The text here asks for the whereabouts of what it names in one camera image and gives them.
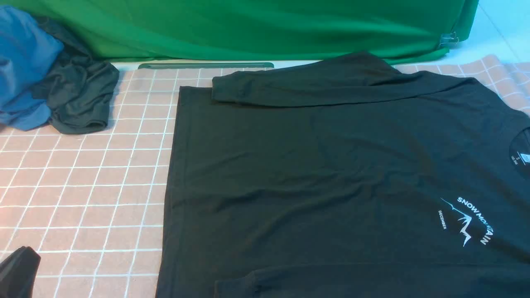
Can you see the blue crumpled garment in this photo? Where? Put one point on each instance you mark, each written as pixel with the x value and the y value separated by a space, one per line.
pixel 26 55

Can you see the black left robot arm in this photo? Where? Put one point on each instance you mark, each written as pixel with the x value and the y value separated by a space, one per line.
pixel 18 273

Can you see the green backdrop cloth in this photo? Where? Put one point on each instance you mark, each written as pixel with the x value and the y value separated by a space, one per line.
pixel 399 31

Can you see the green strip at table edge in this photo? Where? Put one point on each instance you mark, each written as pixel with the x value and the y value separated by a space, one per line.
pixel 239 65

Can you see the dark gray crumpled garment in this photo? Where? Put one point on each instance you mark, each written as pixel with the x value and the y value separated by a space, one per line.
pixel 79 87

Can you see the metal binder clip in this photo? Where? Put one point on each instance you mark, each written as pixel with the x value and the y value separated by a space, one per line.
pixel 447 40

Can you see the dark gray long-sleeve top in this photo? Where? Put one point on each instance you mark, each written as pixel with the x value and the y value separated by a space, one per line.
pixel 349 178

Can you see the pink grid-pattern table mat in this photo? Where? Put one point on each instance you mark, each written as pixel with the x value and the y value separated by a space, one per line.
pixel 92 206

